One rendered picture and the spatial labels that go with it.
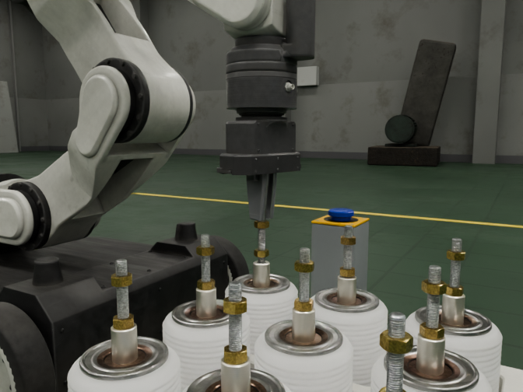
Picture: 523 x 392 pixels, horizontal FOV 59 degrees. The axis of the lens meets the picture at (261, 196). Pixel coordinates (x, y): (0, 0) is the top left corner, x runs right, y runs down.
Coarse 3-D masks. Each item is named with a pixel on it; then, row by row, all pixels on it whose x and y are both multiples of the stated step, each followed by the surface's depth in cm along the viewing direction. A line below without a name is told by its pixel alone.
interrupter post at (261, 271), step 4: (256, 264) 60; (260, 264) 60; (264, 264) 60; (268, 264) 60; (256, 268) 60; (260, 268) 60; (264, 268) 60; (268, 268) 60; (256, 272) 60; (260, 272) 60; (264, 272) 60; (268, 272) 60; (256, 276) 60; (260, 276) 60; (264, 276) 60; (268, 276) 60; (256, 280) 60; (260, 280) 60; (264, 280) 60; (268, 280) 61; (256, 284) 60; (260, 284) 60; (264, 284) 60; (268, 284) 61
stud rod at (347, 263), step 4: (348, 228) 54; (352, 228) 54; (348, 232) 54; (352, 232) 54; (344, 236) 54; (348, 236) 54; (344, 248) 54; (348, 248) 54; (344, 252) 55; (348, 252) 54; (344, 256) 55; (348, 256) 54; (344, 260) 55; (348, 260) 54; (344, 264) 55; (348, 264) 54; (344, 268) 55; (348, 268) 54
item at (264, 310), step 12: (228, 288) 61; (252, 300) 57; (264, 300) 57; (276, 300) 57; (288, 300) 58; (252, 312) 57; (264, 312) 57; (276, 312) 57; (288, 312) 58; (252, 324) 57; (264, 324) 57; (252, 336) 57; (252, 348) 58
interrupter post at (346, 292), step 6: (342, 276) 55; (354, 276) 55; (342, 282) 54; (348, 282) 54; (354, 282) 54; (342, 288) 54; (348, 288) 54; (354, 288) 54; (342, 294) 54; (348, 294) 54; (354, 294) 54; (342, 300) 54; (348, 300) 54; (354, 300) 55
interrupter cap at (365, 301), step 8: (336, 288) 59; (320, 296) 56; (328, 296) 56; (336, 296) 57; (360, 296) 56; (368, 296) 56; (376, 296) 56; (320, 304) 54; (328, 304) 53; (336, 304) 53; (344, 304) 54; (352, 304) 54; (360, 304) 54; (368, 304) 53; (376, 304) 53; (344, 312) 52; (352, 312) 52; (360, 312) 52
